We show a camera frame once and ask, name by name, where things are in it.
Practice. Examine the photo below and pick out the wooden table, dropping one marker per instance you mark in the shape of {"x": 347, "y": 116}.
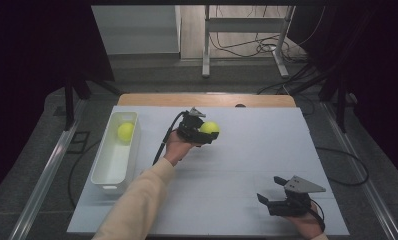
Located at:
{"x": 203, "y": 100}

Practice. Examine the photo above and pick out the person's left hand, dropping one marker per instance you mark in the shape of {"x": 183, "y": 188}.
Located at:
{"x": 175, "y": 148}

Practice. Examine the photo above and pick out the grey metal stand frame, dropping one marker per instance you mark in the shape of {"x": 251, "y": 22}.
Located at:
{"x": 243, "y": 25}

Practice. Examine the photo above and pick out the white table sheet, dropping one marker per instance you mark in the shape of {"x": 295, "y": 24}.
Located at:
{"x": 240, "y": 166}

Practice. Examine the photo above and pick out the black stand legs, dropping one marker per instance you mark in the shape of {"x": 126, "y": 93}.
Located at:
{"x": 340, "y": 103}
{"x": 69, "y": 103}

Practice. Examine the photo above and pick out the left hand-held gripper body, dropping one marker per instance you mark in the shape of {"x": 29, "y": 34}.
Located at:
{"x": 190, "y": 128}

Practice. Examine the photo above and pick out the yellow-green tennis ball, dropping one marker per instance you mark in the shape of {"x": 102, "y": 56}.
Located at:
{"x": 209, "y": 126}
{"x": 125, "y": 131}

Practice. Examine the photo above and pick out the person's right hand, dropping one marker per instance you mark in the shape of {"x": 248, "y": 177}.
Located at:
{"x": 307, "y": 225}

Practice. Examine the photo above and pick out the white plastic bin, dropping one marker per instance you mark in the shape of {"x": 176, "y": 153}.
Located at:
{"x": 115, "y": 163}

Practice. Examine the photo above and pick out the white cabinet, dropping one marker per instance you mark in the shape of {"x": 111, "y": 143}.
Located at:
{"x": 137, "y": 30}

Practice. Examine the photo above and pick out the dark curtain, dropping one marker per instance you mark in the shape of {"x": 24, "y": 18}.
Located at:
{"x": 30, "y": 66}
{"x": 377, "y": 66}

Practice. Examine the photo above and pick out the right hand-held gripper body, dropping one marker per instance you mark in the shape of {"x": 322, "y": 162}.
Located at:
{"x": 295, "y": 205}

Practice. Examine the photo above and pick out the metal floor rail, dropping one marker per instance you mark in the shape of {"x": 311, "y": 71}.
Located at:
{"x": 363, "y": 186}
{"x": 47, "y": 176}

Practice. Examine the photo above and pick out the dark round table grommet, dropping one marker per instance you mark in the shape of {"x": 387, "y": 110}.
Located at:
{"x": 240, "y": 105}

